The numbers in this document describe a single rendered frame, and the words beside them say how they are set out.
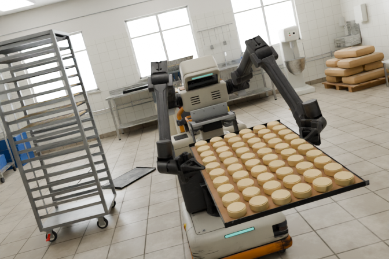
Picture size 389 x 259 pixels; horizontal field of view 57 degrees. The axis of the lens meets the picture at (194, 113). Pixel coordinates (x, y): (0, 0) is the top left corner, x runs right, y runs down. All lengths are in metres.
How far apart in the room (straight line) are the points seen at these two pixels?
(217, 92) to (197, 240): 0.89
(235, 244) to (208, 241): 0.17
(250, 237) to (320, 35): 6.81
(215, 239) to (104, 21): 6.38
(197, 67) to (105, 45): 6.07
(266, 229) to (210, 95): 0.88
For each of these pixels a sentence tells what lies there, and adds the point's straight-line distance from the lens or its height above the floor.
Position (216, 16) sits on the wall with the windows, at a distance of 8.05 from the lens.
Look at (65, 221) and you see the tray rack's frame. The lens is 3.62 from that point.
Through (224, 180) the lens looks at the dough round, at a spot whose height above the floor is 0.96.
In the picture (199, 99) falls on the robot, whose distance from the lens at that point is 2.08.
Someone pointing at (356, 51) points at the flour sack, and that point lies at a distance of 7.09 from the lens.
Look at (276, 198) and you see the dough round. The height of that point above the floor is 0.94.
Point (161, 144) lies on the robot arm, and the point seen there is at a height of 1.06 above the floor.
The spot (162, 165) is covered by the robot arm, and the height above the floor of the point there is 0.98.
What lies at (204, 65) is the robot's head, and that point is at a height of 1.27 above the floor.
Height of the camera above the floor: 1.36
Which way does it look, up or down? 9 degrees down
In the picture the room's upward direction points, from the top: 14 degrees counter-clockwise
